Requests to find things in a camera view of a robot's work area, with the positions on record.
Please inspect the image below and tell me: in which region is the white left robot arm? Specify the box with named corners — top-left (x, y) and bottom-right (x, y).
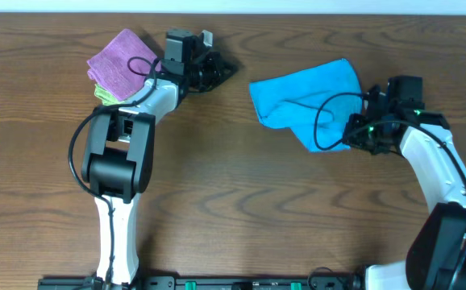
top-left (72, 29), bottom-right (236, 289)

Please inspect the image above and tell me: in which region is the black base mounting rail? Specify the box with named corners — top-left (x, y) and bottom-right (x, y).
top-left (37, 267), bottom-right (366, 290)

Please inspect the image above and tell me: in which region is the green folded cloth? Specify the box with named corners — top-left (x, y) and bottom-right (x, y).
top-left (94, 84), bottom-right (121, 106)

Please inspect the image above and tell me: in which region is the blue microfiber cloth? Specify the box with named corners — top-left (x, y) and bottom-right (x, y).
top-left (249, 59), bottom-right (362, 152)

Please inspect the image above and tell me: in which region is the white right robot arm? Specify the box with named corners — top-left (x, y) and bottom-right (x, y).
top-left (343, 76), bottom-right (466, 290)

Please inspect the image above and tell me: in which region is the purple folded cloth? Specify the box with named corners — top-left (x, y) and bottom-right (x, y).
top-left (87, 28), bottom-right (157, 101)

